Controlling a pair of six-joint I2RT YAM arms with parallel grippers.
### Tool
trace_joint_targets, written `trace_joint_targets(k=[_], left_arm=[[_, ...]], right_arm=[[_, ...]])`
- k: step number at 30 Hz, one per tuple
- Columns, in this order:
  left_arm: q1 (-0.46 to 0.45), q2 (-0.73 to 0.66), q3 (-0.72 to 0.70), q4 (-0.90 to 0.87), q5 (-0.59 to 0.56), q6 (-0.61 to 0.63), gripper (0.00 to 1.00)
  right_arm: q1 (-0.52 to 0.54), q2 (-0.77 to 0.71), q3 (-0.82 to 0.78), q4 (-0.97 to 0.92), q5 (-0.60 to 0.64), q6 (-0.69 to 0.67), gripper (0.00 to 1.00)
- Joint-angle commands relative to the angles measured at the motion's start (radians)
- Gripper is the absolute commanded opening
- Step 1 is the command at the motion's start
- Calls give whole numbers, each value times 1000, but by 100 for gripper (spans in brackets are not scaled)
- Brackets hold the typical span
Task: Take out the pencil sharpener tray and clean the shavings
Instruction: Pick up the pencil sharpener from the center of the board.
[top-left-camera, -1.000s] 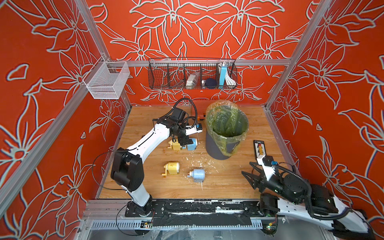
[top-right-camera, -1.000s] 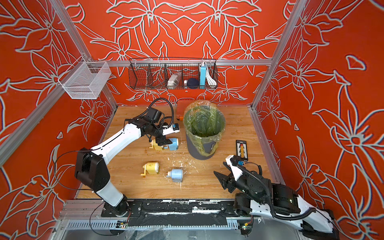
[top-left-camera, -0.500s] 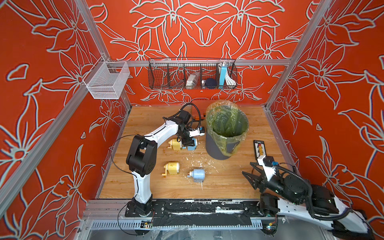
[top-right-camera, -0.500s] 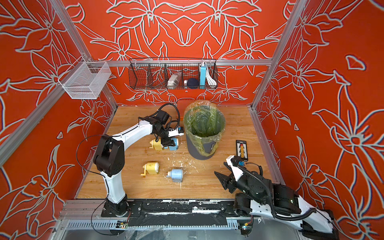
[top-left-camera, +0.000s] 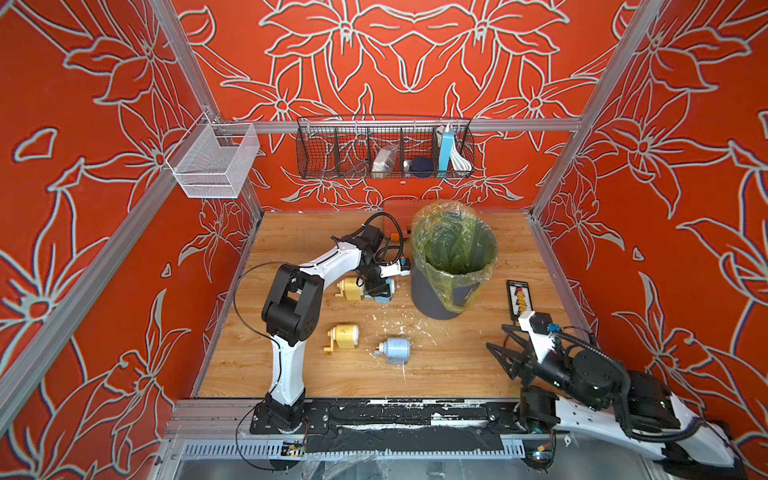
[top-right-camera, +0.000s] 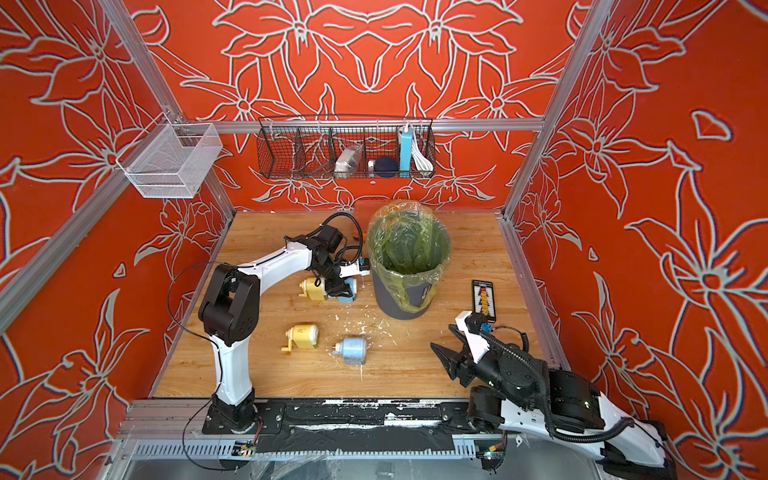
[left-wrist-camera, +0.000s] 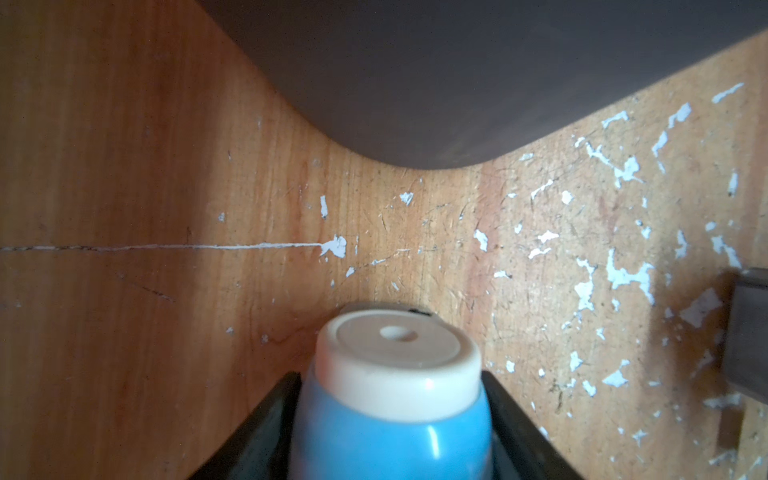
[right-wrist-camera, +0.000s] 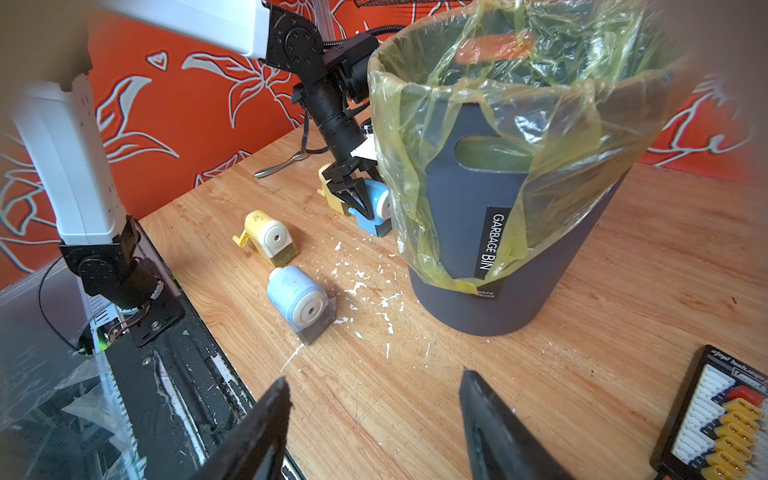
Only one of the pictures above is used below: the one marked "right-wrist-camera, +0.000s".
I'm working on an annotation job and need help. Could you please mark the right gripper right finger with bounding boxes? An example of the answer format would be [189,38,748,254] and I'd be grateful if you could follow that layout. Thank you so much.
[459,369,572,479]

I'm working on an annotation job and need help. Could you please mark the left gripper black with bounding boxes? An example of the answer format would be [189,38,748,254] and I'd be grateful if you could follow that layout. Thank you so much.
[323,156,375,219]

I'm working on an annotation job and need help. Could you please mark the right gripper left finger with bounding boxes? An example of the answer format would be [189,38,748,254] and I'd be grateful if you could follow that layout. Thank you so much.
[191,377,292,480]

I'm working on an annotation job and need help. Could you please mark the blue sharpener back row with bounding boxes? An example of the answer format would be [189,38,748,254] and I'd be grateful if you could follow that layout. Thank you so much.
[348,178,392,237]

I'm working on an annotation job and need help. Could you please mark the light blue sharpener front row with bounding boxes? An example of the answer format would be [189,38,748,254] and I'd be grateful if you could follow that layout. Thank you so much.
[267,266,337,345]

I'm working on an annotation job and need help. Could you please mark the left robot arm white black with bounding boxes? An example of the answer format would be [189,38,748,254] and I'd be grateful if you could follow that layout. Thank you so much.
[1,1,376,319]

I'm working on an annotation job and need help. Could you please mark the yellow sharpener back row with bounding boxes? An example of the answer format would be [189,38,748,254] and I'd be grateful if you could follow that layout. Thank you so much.
[317,163,350,216]

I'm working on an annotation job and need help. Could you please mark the yellow sharpener row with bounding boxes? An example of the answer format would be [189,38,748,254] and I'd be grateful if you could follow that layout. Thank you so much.
[232,210,299,268]
[317,163,350,216]

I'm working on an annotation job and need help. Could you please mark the yellow sharpener front row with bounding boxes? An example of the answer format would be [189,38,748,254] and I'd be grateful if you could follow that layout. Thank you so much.
[232,210,299,268]

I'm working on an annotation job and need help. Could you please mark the metal spoon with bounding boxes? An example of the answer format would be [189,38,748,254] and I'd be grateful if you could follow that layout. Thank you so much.
[253,150,310,179]

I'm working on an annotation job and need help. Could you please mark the dark grey garbage bin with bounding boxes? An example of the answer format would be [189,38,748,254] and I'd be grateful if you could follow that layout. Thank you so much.
[411,104,619,337]

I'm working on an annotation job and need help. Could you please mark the yellow-green plastic bin liner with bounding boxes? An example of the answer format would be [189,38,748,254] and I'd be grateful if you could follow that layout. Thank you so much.
[367,1,698,294]

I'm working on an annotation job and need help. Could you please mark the black connector board yellow plugs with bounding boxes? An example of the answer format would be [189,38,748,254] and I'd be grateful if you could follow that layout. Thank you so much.
[650,345,767,479]

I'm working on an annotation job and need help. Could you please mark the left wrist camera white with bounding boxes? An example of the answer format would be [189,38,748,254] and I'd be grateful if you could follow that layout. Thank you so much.
[352,120,378,162]

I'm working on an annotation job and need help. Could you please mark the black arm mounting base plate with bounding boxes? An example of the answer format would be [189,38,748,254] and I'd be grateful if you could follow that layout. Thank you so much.
[95,311,301,480]

